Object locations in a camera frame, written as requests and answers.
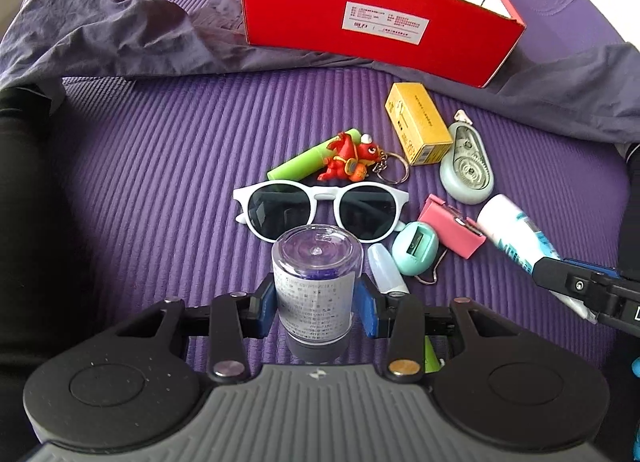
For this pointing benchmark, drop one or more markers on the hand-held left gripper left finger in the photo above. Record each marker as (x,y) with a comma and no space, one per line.
(265,313)

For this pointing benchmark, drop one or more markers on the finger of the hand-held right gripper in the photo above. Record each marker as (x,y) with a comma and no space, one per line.
(555,274)

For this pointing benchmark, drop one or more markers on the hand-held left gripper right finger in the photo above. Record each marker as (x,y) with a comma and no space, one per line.
(368,313)

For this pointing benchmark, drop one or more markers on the clear bottle with white label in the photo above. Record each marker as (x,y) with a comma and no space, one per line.
(315,287)

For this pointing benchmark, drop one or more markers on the white tube with blue print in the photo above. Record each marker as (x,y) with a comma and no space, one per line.
(505,222)

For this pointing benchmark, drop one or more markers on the pink binder clip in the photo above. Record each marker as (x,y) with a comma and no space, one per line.
(445,227)

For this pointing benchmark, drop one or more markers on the red cardboard box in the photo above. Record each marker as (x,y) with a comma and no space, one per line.
(375,27)

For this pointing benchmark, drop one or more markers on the marker with translucent cap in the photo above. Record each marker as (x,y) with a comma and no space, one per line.
(387,269)

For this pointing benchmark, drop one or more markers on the teal egg-shaped sharpener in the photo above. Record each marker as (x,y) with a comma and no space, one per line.
(415,249)

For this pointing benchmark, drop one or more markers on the person's right leg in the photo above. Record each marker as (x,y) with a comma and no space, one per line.
(632,212)

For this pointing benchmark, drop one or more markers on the person's leg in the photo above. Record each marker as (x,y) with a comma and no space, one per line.
(25,182)
(632,212)

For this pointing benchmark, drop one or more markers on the white round sunglasses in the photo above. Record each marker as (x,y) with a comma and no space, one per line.
(320,197)

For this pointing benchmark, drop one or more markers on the grey correction tape dispenser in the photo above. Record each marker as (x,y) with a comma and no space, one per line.
(465,172)

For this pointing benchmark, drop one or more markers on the green tube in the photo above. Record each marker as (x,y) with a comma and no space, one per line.
(295,164)

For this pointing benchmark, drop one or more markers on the purple ribbed mat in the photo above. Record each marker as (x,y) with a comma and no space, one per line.
(150,167)

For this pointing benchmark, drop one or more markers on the small yellow box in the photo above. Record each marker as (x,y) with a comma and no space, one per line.
(417,122)

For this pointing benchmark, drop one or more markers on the person's left leg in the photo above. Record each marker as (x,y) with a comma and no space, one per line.
(25,182)

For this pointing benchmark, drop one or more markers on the grey cloth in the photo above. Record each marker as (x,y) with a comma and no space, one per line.
(100,27)

